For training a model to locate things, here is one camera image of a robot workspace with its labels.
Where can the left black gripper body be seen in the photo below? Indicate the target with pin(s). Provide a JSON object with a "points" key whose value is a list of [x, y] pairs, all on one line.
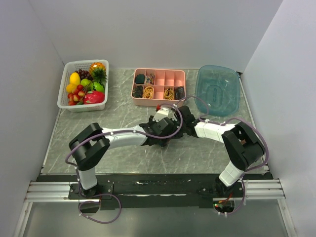
{"points": [[159, 141]]}

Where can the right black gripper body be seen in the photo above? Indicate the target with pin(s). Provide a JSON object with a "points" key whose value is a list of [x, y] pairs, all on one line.
{"points": [[183, 125]]}

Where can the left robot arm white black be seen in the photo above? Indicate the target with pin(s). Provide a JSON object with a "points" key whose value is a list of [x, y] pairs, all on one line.
{"points": [[88, 147]]}

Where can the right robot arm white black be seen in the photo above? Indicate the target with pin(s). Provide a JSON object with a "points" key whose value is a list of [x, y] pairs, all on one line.
{"points": [[246, 149]]}

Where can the rolled dark patterned tie right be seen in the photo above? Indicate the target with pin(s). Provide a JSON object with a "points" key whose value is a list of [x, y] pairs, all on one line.
{"points": [[179, 93]]}

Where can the rolled dark patterned tie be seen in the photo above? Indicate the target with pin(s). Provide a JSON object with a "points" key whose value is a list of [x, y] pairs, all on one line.
{"points": [[179, 93], [137, 91]]}

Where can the rolled yellow tie right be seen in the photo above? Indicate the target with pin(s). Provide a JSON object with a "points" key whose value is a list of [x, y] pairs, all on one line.
{"points": [[168, 93]]}

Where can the rolled yellow tie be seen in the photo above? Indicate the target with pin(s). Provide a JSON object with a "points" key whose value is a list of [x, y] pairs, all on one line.
{"points": [[148, 92], [168, 93]]}

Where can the teal translucent plastic tub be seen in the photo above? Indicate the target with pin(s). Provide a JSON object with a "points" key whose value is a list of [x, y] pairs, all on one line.
{"points": [[217, 91]]}

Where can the pink compartment organizer box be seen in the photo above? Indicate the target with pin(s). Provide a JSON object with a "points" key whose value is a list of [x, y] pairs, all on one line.
{"points": [[163, 78]]}

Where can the rolled yellow tie left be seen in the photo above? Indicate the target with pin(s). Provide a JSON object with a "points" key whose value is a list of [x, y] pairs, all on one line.
{"points": [[148, 92]]}

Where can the rolled dark patterned tie left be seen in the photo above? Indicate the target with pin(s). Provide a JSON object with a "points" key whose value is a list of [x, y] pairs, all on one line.
{"points": [[137, 91]]}

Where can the rolled colourful dotted tie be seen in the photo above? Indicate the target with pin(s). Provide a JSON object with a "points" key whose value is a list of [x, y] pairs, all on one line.
{"points": [[149, 79]]}

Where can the rolled dark green tie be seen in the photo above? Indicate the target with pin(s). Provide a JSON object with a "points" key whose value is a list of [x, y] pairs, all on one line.
{"points": [[140, 79]]}

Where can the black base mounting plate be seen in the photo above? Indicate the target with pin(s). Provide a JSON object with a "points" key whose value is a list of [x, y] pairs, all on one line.
{"points": [[156, 190]]}

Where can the pink dragon fruit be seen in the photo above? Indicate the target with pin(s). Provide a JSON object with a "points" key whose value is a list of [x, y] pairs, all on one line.
{"points": [[93, 97]]}

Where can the orange pineapple with leaves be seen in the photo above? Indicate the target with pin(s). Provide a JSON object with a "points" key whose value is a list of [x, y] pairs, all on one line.
{"points": [[98, 72]]}

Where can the red cherry bunch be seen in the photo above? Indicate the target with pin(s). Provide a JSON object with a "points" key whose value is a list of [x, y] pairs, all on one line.
{"points": [[76, 97]]}

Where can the light green pear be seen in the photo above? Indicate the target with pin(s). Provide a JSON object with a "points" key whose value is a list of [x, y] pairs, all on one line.
{"points": [[85, 82]]}

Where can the dark purple grapes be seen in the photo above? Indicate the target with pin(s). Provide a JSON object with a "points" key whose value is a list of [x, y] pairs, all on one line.
{"points": [[83, 74]]}

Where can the yellow lemon lower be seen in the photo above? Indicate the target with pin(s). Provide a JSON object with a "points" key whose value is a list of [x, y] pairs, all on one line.
{"points": [[71, 87]]}

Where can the yellow lemon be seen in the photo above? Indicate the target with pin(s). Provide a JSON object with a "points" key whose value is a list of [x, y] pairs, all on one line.
{"points": [[74, 79], [71, 87]]}

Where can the yellow lemon upper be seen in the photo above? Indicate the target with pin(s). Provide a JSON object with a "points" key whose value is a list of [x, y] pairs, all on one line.
{"points": [[74, 79]]}

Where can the white plastic fruit basket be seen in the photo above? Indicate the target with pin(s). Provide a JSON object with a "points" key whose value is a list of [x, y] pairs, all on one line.
{"points": [[70, 68]]}

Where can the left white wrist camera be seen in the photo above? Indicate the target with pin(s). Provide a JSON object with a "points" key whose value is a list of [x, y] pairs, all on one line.
{"points": [[162, 112]]}

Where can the aluminium rail frame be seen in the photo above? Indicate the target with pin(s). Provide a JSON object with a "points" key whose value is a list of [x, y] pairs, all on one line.
{"points": [[50, 188]]}

